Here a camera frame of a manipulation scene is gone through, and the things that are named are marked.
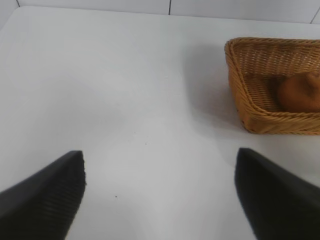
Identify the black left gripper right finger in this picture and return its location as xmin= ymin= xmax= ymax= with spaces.
xmin=234 ymin=147 xmax=320 ymax=240

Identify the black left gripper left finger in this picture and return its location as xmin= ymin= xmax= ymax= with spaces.
xmin=0 ymin=150 xmax=88 ymax=240

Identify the woven wicker basket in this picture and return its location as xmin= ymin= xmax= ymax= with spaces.
xmin=224 ymin=37 xmax=320 ymax=136

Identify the bumpy orange fruit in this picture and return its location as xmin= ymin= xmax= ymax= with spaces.
xmin=276 ymin=72 xmax=320 ymax=113

